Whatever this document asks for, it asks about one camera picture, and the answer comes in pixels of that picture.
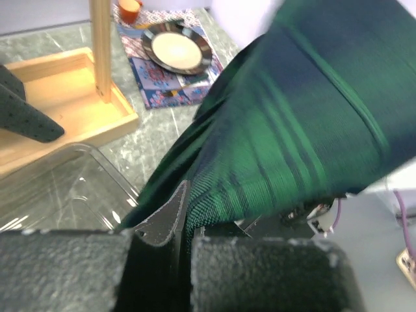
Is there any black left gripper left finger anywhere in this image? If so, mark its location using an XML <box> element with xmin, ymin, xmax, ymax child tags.
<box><xmin>1</xmin><ymin>229</ymin><xmax>133</xmax><ymax>311</ymax></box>

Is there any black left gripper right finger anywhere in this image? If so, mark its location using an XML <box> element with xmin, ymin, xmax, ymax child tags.
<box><xmin>190</xmin><ymin>237</ymin><xmax>364</xmax><ymax>311</ymax></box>

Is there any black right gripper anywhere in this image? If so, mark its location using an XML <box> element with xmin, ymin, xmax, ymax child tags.
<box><xmin>235</xmin><ymin>198</ymin><xmax>337</xmax><ymax>239</ymax></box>

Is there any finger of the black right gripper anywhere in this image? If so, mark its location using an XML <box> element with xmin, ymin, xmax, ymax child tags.
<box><xmin>134</xmin><ymin>180</ymin><xmax>190</xmax><ymax>246</ymax></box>

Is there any green navy plaid skirt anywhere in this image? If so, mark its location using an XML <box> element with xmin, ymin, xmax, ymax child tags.
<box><xmin>121</xmin><ymin>1</ymin><xmax>415</xmax><ymax>240</ymax></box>

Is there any grey dotted skirt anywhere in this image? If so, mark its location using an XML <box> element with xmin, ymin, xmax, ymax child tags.
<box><xmin>1</xmin><ymin>65</ymin><xmax>64</xmax><ymax>143</ymax></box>

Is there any clear plastic bin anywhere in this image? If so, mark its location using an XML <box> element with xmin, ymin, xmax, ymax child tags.
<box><xmin>1</xmin><ymin>144</ymin><xmax>138</xmax><ymax>231</ymax></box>

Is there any patterned blue placemat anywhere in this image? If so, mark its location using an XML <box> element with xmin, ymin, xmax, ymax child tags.
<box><xmin>113</xmin><ymin>5</ymin><xmax>223</xmax><ymax>109</ymax></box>

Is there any wooden clothes rack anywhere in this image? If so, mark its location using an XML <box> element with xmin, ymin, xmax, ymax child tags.
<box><xmin>1</xmin><ymin>1</ymin><xmax>138</xmax><ymax>174</ymax></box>

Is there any black rimmed cream plate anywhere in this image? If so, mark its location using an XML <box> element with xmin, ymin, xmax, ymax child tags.
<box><xmin>141</xmin><ymin>23</ymin><xmax>213</xmax><ymax>75</ymax></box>

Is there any dark green cutlery back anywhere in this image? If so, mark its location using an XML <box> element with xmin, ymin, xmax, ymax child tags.
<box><xmin>133</xmin><ymin>19</ymin><xmax>185</xmax><ymax>29</ymax></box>

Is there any orange cup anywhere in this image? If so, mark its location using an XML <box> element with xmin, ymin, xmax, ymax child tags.
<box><xmin>118</xmin><ymin>0</ymin><xmax>142</xmax><ymax>24</ymax></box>

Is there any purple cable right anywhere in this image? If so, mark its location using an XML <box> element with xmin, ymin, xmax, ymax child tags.
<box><xmin>328</xmin><ymin>190</ymin><xmax>416</xmax><ymax>261</ymax></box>

